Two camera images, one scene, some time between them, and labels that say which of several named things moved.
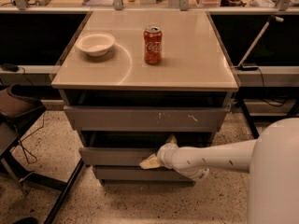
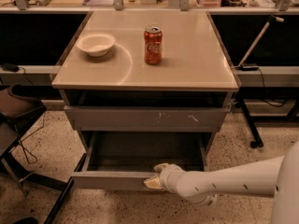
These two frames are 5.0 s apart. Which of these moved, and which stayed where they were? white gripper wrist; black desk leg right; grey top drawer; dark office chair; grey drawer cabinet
Moved: white gripper wrist
Stayed: grey top drawer; black desk leg right; dark office chair; grey drawer cabinet
